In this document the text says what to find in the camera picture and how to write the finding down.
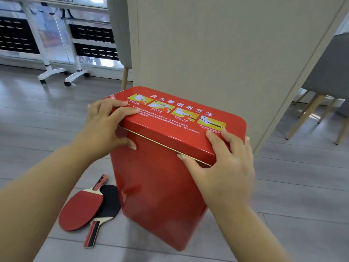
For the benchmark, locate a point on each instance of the person's right hand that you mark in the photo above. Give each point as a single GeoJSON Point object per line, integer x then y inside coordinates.
{"type": "Point", "coordinates": [226, 180]}

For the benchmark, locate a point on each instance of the person's left hand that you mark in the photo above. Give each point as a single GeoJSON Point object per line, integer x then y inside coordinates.
{"type": "Point", "coordinates": [103, 130]}

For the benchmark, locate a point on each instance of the red fire extinguisher box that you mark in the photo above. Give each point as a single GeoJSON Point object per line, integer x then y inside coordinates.
{"type": "Point", "coordinates": [158, 182]}

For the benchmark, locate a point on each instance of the black table tennis paddle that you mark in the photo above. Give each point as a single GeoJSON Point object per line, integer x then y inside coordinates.
{"type": "Point", "coordinates": [109, 204]}

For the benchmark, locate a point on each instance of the person's left forearm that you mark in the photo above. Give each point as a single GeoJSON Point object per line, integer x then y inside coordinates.
{"type": "Point", "coordinates": [35, 199]}

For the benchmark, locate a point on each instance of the white folding table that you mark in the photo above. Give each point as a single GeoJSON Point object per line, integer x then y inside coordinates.
{"type": "Point", "coordinates": [21, 35]}
{"type": "Point", "coordinates": [90, 38]}

